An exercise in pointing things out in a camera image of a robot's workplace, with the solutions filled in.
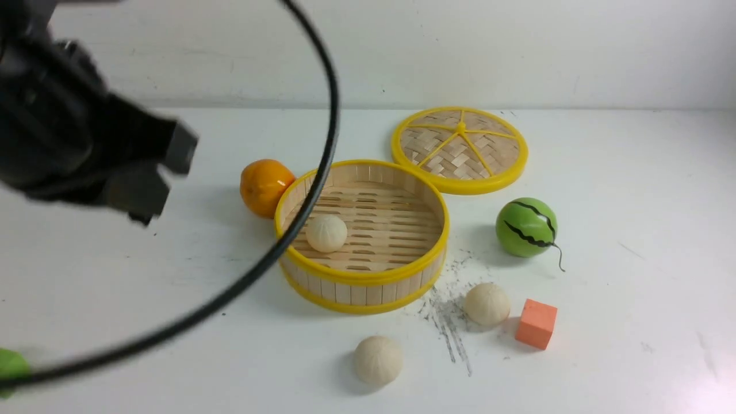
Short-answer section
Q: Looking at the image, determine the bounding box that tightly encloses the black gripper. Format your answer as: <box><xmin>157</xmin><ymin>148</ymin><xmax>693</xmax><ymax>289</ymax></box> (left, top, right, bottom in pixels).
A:
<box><xmin>2</xmin><ymin>34</ymin><xmax>199</xmax><ymax>227</ymax></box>

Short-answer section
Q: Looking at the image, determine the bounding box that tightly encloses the white bun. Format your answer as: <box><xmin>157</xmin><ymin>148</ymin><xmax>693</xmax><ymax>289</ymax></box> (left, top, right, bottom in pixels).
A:
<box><xmin>353</xmin><ymin>335</ymin><xmax>403</xmax><ymax>387</ymax></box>
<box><xmin>463</xmin><ymin>282</ymin><xmax>511</xmax><ymax>328</ymax></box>
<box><xmin>305</xmin><ymin>214</ymin><xmax>348</xmax><ymax>252</ymax></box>

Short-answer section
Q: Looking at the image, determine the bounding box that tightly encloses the yellow rimmed bamboo steamer tray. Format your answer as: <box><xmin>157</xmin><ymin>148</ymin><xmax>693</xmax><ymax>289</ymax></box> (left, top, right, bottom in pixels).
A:
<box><xmin>279</xmin><ymin>160</ymin><xmax>450</xmax><ymax>315</ymax></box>

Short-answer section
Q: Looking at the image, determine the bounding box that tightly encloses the yellow woven steamer lid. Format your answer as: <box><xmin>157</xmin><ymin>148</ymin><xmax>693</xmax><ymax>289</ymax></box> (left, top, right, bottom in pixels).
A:
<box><xmin>390</xmin><ymin>106</ymin><xmax>529</xmax><ymax>196</ymax></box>

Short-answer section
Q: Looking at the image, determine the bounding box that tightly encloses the orange toy fruit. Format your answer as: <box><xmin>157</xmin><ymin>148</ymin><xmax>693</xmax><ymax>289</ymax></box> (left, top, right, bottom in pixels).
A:
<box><xmin>240</xmin><ymin>158</ymin><xmax>296</xmax><ymax>219</ymax></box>

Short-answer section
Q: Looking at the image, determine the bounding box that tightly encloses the green foam block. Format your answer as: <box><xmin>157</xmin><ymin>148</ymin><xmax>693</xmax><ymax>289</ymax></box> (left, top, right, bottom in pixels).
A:
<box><xmin>1</xmin><ymin>348</ymin><xmax>32</xmax><ymax>382</ymax></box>

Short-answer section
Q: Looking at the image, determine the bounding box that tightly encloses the green toy watermelon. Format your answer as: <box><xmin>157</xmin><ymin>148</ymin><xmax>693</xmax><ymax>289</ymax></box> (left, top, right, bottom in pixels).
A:
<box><xmin>495</xmin><ymin>197</ymin><xmax>565</xmax><ymax>272</ymax></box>

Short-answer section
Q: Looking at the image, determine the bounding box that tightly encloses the orange foam cube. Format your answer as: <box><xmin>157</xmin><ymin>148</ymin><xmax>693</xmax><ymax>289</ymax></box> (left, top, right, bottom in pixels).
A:
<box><xmin>514</xmin><ymin>298</ymin><xmax>558</xmax><ymax>350</ymax></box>

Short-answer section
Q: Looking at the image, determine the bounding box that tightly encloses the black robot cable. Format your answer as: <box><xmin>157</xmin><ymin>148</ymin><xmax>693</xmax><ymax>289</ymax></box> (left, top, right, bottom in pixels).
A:
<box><xmin>0</xmin><ymin>0</ymin><xmax>341</xmax><ymax>389</ymax></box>

